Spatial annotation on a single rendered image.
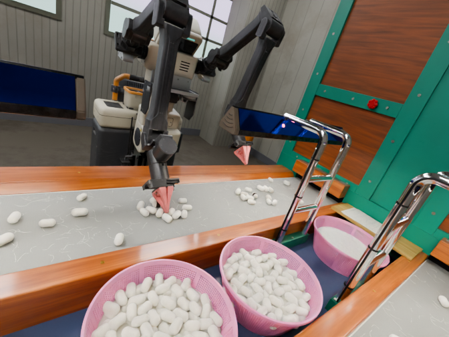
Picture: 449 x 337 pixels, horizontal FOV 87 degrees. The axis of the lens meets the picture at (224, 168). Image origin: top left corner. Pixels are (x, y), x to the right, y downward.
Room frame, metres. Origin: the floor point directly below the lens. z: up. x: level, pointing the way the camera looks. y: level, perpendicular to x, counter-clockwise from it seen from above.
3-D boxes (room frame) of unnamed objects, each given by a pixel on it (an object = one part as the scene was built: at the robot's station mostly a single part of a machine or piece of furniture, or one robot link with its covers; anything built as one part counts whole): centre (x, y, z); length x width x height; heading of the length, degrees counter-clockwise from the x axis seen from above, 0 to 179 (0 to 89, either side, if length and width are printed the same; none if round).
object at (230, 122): (0.86, -0.20, 1.08); 0.62 x 0.08 x 0.07; 132
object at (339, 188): (1.20, -0.49, 0.83); 0.30 x 0.06 x 0.07; 42
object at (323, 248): (0.77, -0.52, 0.72); 0.27 x 0.27 x 0.10
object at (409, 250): (0.91, -0.68, 0.77); 0.33 x 0.15 x 0.01; 42
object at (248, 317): (0.47, -0.19, 0.72); 0.27 x 0.27 x 0.10
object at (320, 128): (0.80, -0.25, 0.90); 0.20 x 0.19 x 0.45; 132
